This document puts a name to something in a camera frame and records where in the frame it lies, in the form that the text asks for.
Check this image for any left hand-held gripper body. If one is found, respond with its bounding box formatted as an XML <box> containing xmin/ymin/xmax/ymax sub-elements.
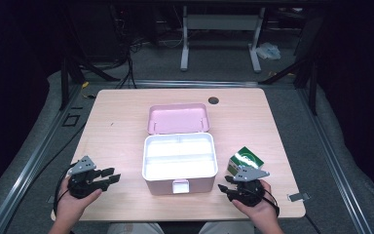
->
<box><xmin>66</xmin><ymin>155</ymin><xmax>110</xmax><ymax>200</ymax></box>

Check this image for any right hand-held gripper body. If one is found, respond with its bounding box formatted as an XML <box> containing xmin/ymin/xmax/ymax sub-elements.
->
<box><xmin>232</xmin><ymin>167</ymin><xmax>271</xmax><ymax>207</ymax></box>

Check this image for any green carton box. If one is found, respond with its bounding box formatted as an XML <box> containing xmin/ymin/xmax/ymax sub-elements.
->
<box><xmin>226</xmin><ymin>145</ymin><xmax>265</xmax><ymax>177</ymax></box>

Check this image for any white plastic tray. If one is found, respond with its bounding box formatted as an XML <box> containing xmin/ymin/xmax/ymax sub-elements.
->
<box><xmin>142</xmin><ymin>133</ymin><xmax>218</xmax><ymax>180</ymax></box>

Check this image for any pink storage box with lid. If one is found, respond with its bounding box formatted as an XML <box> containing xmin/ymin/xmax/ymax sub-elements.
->
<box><xmin>141</xmin><ymin>102</ymin><xmax>219</xmax><ymax>196</ymax></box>

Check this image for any person's left hand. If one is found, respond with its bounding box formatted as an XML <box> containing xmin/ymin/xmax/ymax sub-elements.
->
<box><xmin>56</xmin><ymin>176</ymin><xmax>103</xmax><ymax>226</ymax></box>

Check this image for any person's right hand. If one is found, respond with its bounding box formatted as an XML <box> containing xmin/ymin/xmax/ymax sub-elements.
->
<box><xmin>232</xmin><ymin>179</ymin><xmax>281</xmax><ymax>229</ymax></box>

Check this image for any person's left leg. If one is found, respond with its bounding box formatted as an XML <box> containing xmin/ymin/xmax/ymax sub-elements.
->
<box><xmin>106</xmin><ymin>221</ymin><xmax>164</xmax><ymax>234</ymax></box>

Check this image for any black metal stand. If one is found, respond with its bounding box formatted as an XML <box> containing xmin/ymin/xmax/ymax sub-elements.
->
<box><xmin>59</xmin><ymin>56</ymin><xmax>122</xmax><ymax>112</ymax></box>
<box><xmin>259</xmin><ymin>16</ymin><xmax>319</xmax><ymax>115</ymax></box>

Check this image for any clear plastic bag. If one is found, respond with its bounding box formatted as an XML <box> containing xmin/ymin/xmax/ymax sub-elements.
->
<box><xmin>255</xmin><ymin>42</ymin><xmax>282</xmax><ymax>61</ymax></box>

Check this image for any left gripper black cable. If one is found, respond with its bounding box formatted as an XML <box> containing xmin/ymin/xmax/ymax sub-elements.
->
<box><xmin>52</xmin><ymin>160</ymin><xmax>79</xmax><ymax>216</ymax></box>

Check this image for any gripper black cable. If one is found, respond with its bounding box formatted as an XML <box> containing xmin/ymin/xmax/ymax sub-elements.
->
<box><xmin>262</xmin><ymin>190</ymin><xmax>281</xmax><ymax>217</ymax></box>
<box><xmin>52</xmin><ymin>160</ymin><xmax>79</xmax><ymax>216</ymax></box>

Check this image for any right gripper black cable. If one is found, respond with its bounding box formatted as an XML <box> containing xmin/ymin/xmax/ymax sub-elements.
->
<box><xmin>262</xmin><ymin>190</ymin><xmax>281</xmax><ymax>217</ymax></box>

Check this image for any aluminium floor rail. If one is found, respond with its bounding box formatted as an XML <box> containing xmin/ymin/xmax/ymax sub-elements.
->
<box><xmin>0</xmin><ymin>83</ymin><xmax>83</xmax><ymax>234</ymax></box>
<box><xmin>296</xmin><ymin>87</ymin><xmax>374</xmax><ymax>234</ymax></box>

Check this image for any bundle of black cables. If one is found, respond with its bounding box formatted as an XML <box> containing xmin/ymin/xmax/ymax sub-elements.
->
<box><xmin>114</xmin><ymin>38</ymin><xmax>140</xmax><ymax>90</ymax></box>

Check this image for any white metal desk frame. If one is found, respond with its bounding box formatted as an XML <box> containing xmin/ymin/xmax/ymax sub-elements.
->
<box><xmin>179</xmin><ymin>4</ymin><xmax>267</xmax><ymax>73</ymax></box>

